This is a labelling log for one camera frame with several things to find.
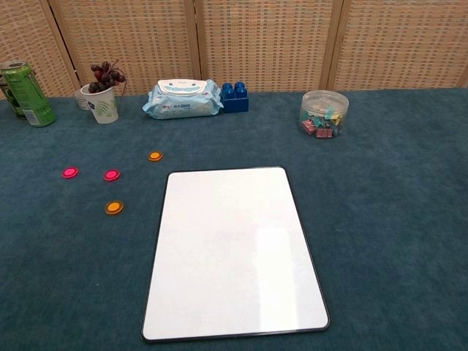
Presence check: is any blue building block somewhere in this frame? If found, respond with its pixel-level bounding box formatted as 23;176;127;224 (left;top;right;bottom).
221;80;251;114

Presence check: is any white magnetic whiteboard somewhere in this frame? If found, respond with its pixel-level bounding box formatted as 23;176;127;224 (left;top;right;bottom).
140;166;331;344

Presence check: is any light blue wet wipes pack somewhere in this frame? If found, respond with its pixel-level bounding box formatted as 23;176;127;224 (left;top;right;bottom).
141;78;224;120

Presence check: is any clear jar of binder clips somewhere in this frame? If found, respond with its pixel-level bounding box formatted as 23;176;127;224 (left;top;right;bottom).
300;89;350;140

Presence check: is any woven wooden folding screen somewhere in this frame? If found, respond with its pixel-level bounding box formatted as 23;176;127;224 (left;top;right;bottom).
0;0;468;100

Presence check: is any leaf print paper cup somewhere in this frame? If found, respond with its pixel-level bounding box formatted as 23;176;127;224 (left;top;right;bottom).
79;83;120;125

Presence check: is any blue felt table cover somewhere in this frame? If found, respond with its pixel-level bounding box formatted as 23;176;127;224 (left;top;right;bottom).
0;86;468;351

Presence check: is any dark purple grape bunch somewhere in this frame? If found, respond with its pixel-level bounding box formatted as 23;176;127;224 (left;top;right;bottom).
87;60;128;94

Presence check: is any green drink can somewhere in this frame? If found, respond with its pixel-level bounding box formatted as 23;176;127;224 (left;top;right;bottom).
0;60;58;128

